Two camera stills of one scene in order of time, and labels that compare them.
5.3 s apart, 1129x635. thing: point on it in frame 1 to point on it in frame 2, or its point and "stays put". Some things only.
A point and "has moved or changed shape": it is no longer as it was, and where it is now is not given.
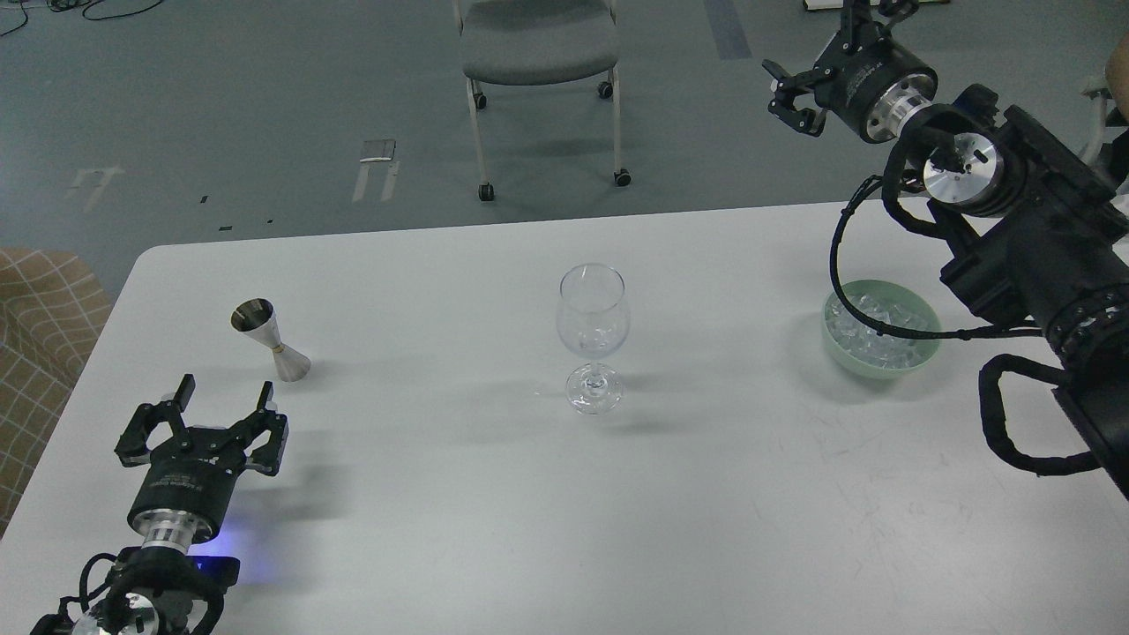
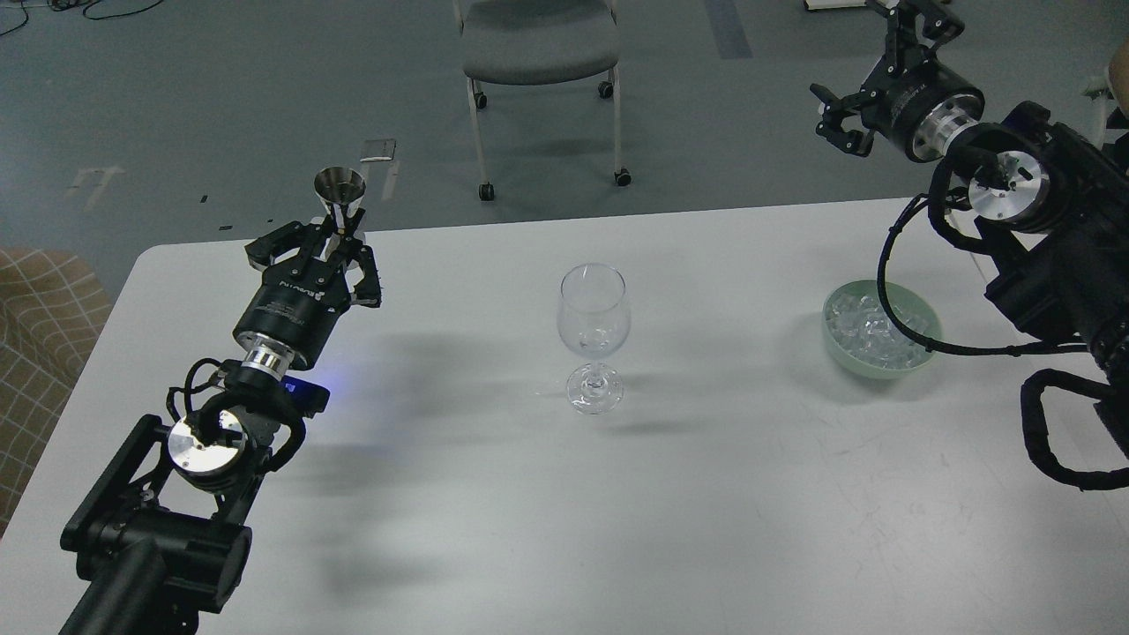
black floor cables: x=66 y=5 stays put
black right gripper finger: x=863 y=21 to x=938 y=23
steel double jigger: x=257 y=317 has moved or changed shape
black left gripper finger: x=265 y=457 to x=368 y=292
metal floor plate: x=377 y=151 stays put
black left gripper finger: x=132 y=449 to x=295 y=235
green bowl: x=860 y=349 stays put
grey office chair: x=531 y=42 stays put
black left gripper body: x=183 y=496 to x=291 y=313
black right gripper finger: x=786 y=86 to x=831 y=127
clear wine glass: x=593 y=317 stays put
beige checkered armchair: x=51 y=306 stays put
